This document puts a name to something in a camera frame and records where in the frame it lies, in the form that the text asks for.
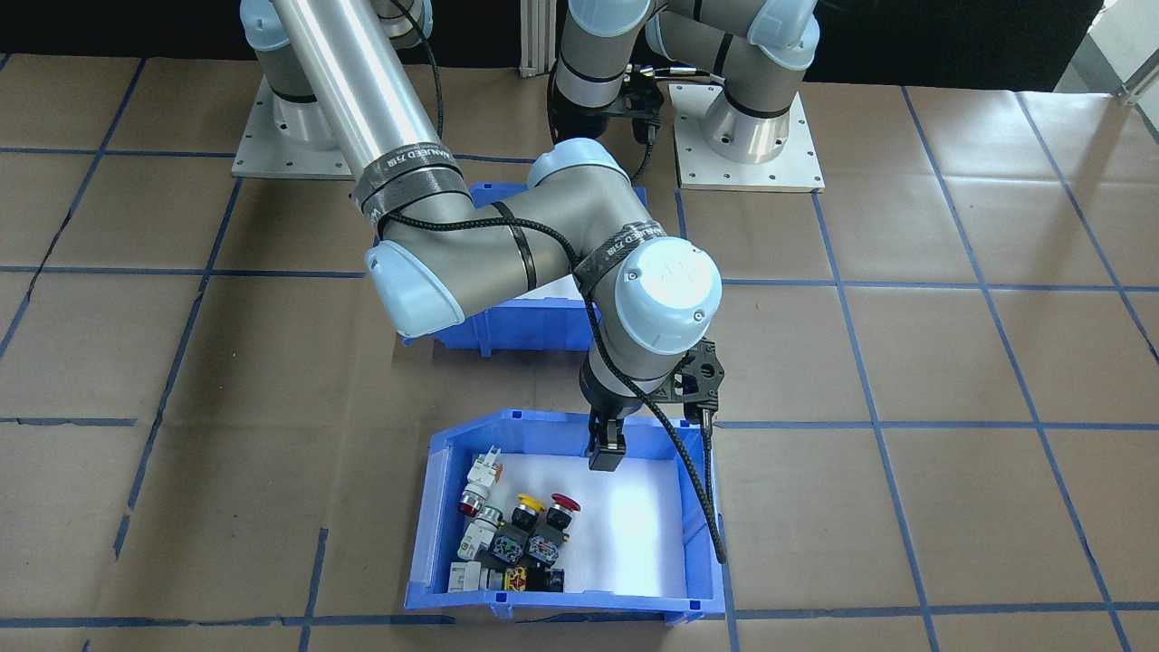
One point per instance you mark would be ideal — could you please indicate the blue bin with push buttons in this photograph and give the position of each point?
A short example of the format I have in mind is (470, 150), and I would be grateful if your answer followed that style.
(625, 534)

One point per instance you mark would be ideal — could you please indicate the blue bin with capacitors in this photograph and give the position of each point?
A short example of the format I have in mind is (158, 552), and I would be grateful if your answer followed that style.
(525, 326)

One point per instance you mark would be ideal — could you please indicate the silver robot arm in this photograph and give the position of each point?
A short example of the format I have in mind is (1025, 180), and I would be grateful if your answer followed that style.
(353, 91)
(751, 118)

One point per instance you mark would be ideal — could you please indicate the red mushroom push button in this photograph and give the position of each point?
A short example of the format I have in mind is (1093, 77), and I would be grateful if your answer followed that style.
(557, 521)

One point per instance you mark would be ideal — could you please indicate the yellow mushroom push button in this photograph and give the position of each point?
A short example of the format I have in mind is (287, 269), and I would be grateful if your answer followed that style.
(521, 521)

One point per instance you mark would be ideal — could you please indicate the black contact block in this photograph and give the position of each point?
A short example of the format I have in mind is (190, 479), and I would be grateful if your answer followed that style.
(548, 580)

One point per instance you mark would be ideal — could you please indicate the yellow labelled contact block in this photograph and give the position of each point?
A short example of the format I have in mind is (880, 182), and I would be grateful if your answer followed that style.
(516, 580)

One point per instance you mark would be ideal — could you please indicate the white contact block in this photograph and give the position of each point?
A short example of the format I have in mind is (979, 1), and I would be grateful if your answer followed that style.
(464, 577)

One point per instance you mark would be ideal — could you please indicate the aluminium profile bar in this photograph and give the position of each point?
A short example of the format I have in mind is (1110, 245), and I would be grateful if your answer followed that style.
(1139, 89)

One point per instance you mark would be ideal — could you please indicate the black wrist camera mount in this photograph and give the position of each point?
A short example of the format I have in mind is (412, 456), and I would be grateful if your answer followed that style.
(702, 376)
(645, 98)

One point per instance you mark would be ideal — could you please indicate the aluminium frame bar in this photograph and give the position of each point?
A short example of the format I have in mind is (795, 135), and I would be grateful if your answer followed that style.
(539, 41)

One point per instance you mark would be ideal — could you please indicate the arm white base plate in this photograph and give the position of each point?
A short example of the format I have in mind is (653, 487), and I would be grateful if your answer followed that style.
(263, 158)
(779, 172)

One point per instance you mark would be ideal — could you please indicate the black frame cover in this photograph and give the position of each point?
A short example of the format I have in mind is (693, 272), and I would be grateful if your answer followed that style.
(90, 27)

